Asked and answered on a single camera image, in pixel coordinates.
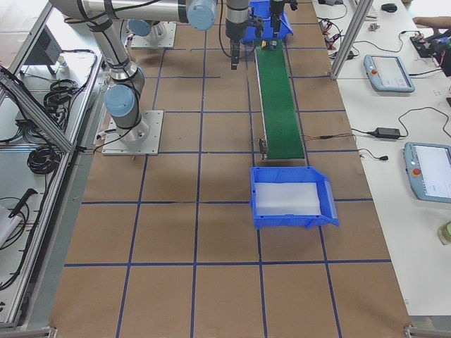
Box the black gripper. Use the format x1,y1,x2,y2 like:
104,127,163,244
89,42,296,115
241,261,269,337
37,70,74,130
270,0,283,37
230,39,240,70

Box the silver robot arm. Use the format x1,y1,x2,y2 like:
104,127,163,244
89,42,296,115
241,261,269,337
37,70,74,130
127,1,273,49
51,1,217,143

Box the left blue plastic bin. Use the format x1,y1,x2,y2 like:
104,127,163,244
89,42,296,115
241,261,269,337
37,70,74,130
241,0,293,44

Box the blue plastic bin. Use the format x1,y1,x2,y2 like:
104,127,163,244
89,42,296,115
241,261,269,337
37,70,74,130
250,166,339,229
241,0,293,44

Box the green conveyor belt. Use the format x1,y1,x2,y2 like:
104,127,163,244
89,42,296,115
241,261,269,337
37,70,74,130
256,39,305,160

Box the teach pendant far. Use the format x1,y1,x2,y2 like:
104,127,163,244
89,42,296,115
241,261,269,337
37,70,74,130
364,55,415,93

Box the teach pendant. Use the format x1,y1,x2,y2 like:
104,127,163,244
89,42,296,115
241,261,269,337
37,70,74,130
403,142,450,204
364,55,415,93

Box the right blue plastic bin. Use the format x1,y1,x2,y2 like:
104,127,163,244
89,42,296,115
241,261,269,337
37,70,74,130
250,166,339,229

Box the white foam pad right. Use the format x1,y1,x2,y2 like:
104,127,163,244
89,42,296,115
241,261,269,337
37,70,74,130
255,182,321,215

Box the black power adapter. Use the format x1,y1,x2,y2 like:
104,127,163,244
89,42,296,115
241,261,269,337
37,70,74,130
367,127,402,139

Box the teach pendant near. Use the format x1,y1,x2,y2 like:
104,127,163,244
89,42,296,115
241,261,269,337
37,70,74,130
403,142,450,204

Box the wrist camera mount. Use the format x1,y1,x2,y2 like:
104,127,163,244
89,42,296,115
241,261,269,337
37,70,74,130
247,7,264,39

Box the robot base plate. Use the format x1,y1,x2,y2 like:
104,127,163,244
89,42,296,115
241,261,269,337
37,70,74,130
101,110,163,156
130,21,177,49

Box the aluminium frame post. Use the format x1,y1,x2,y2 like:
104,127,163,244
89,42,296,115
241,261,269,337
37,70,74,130
330,0,373,80

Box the red black conveyor wire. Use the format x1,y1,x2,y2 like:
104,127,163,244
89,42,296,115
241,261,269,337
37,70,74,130
303,133,355,142

